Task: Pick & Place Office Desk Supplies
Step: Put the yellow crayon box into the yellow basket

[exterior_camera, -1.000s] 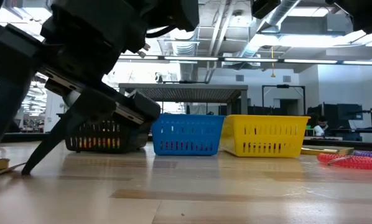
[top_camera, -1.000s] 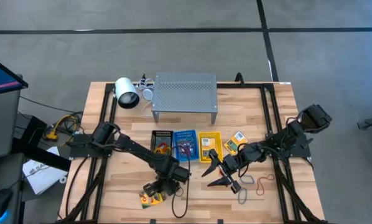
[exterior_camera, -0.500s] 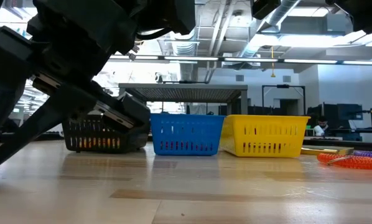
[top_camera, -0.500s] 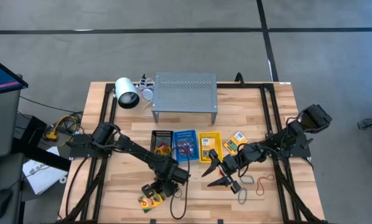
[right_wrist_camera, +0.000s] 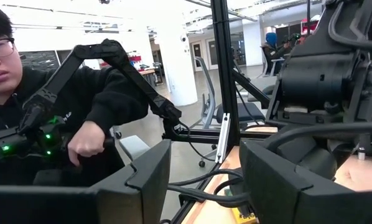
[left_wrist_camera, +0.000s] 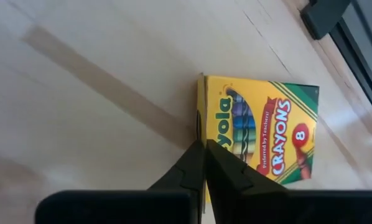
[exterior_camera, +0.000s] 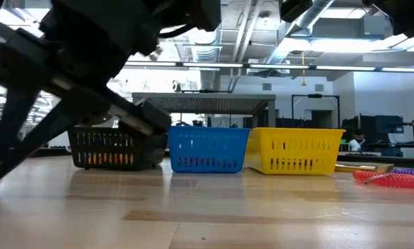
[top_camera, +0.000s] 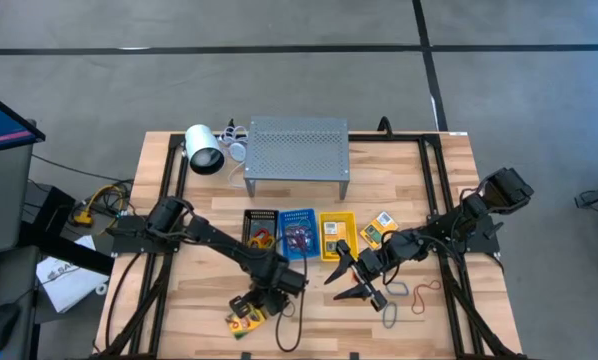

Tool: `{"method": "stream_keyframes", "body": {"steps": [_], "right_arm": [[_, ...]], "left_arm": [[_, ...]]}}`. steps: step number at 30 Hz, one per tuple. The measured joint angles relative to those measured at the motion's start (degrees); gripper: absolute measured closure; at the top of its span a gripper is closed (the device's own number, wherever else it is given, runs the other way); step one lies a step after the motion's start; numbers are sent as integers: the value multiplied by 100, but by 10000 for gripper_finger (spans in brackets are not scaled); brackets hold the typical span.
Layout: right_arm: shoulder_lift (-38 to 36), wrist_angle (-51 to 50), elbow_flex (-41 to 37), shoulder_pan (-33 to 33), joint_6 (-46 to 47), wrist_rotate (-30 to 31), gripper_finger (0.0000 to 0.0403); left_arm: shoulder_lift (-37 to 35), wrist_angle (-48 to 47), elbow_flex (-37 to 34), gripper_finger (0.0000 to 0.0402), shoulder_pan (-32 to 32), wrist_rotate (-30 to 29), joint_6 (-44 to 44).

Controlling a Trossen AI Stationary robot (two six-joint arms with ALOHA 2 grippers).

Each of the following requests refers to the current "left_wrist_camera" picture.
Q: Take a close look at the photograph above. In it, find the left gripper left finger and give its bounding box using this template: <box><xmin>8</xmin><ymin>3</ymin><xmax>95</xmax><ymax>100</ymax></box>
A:
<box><xmin>147</xmin><ymin>139</ymin><xmax>207</xmax><ymax>224</ymax></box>

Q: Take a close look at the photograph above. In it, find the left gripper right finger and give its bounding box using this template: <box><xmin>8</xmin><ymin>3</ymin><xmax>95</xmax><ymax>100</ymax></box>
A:
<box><xmin>206</xmin><ymin>139</ymin><xmax>288</xmax><ymax>224</ymax></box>

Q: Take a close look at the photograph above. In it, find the Crayola crayon box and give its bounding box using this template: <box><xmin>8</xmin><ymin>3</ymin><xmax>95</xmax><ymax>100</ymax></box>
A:
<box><xmin>195</xmin><ymin>73</ymin><xmax>320</xmax><ymax>203</ymax></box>

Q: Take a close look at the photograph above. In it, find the black aluminium table frame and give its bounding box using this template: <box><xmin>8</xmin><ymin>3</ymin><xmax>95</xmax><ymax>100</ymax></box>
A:
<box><xmin>328</xmin><ymin>0</ymin><xmax>372</xmax><ymax>125</ymax></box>

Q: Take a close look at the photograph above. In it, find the black edge bracket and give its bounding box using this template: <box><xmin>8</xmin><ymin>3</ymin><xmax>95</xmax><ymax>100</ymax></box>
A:
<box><xmin>300</xmin><ymin>0</ymin><xmax>351</xmax><ymax>40</ymax></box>

